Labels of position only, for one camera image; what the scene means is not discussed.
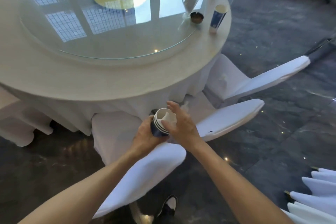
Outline small dark round ashtray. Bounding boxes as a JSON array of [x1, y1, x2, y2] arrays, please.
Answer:
[[190, 12, 204, 24]]

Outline person's right forearm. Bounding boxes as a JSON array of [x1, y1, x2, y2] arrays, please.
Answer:
[[184, 138, 295, 224]]

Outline person's right hand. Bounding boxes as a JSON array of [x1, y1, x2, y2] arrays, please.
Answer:
[[161, 100, 204, 151]]

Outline person's left forearm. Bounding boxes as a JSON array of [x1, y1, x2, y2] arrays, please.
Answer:
[[16, 150, 156, 224]]

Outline stack of blue paper cups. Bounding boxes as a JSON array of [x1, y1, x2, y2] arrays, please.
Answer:
[[150, 108, 178, 138]]

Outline white round tablecloth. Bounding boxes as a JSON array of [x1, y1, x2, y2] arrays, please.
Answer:
[[0, 0, 232, 137]]

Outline person's left hand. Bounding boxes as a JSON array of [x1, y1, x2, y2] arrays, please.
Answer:
[[130, 115, 170, 158]]

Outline clear acrylic sign holder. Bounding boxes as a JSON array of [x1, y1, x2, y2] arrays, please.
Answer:
[[182, 0, 201, 20]]

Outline round glass turntable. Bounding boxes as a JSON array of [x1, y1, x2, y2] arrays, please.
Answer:
[[19, 0, 204, 59]]

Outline black and white shoe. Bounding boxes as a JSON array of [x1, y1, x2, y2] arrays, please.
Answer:
[[156, 195, 178, 218]]

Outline blue and white paper cup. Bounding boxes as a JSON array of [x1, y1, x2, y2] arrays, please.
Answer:
[[209, 4, 228, 34]]

